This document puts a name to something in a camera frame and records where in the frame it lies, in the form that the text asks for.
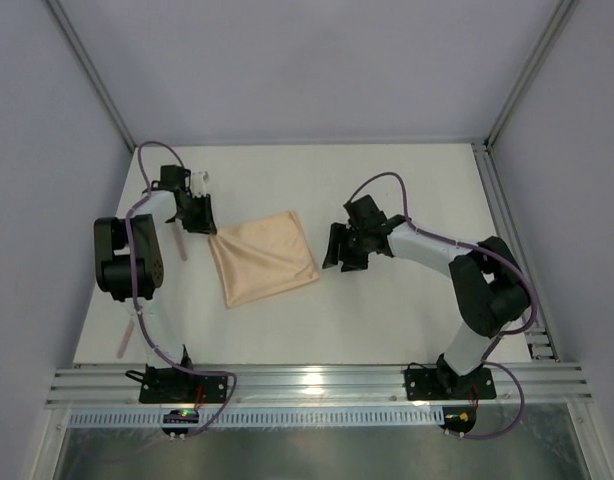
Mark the orange cloth napkin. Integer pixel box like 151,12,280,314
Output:
209,211,320,309

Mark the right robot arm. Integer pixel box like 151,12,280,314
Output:
322,195,532,400

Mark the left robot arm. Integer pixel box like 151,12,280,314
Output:
93,165,217,377

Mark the right black controller board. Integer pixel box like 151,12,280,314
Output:
440,406,477,439

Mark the black controller board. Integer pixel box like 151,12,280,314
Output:
161,409,199,440
440,406,477,439

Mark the left black controller board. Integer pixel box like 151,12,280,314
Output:
161,409,199,440

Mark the silver fork pink handle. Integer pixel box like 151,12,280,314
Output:
171,224,188,262

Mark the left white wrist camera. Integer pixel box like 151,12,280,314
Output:
190,171,209,197

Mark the front aluminium rail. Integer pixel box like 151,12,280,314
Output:
45,362,592,408

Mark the aluminium rail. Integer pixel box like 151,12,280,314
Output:
471,142,561,363
45,362,592,408

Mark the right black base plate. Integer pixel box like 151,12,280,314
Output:
403,362,497,401

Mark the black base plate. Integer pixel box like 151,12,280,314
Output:
125,366,229,405
403,362,497,401

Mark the white slotted cable duct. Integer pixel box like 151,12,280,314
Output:
68,404,442,429

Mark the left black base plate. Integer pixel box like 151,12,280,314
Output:
125,366,229,405

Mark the right side aluminium rail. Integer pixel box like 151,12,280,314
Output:
471,142,561,363

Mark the left frame post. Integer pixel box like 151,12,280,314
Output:
42,0,137,152

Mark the frame post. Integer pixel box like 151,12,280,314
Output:
484,0,579,149
42,0,137,152

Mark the right frame post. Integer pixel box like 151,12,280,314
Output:
484,0,579,149

